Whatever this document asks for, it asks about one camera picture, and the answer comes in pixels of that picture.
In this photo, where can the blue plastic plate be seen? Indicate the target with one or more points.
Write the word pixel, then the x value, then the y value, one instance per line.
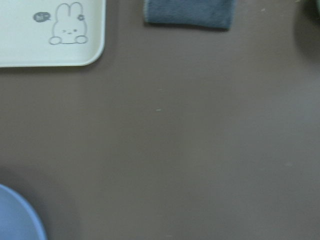
pixel 18 219

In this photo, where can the grey folded cloth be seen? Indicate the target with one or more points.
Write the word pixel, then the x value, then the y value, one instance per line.
pixel 216 14

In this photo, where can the cream rabbit tray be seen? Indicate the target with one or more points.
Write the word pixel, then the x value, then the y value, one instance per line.
pixel 51 33

